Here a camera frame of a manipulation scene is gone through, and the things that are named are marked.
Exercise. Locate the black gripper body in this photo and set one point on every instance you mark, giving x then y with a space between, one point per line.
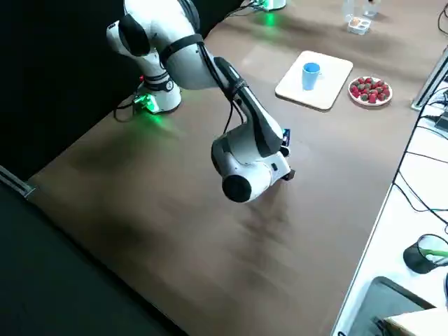
290 174

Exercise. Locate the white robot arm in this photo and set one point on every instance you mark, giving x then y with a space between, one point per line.
182 66
274 3

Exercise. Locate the aluminium frame post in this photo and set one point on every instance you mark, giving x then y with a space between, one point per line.
428 80

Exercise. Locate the grey flat tray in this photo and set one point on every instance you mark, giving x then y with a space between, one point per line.
385 304

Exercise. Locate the clear plastic egg box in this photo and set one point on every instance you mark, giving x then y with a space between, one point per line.
358 26

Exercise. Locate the white rectangular tray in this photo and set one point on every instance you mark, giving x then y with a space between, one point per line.
332 84

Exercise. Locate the aluminium frame profile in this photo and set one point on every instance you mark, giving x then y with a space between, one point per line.
17 182

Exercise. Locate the brown egg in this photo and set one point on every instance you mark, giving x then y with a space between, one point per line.
356 21

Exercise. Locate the blue white milk carton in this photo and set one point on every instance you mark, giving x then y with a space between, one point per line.
287 136

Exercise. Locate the blue cup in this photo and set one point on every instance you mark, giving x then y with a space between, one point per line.
311 78

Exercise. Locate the black mesh pen cup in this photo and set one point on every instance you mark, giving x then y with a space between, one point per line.
418 259

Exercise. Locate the red strawberries heap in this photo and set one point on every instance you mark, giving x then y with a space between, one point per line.
371 90

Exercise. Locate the white round plate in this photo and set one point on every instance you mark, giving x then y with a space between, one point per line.
353 98

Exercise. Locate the clear bottle blue cap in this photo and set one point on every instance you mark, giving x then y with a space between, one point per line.
371 8

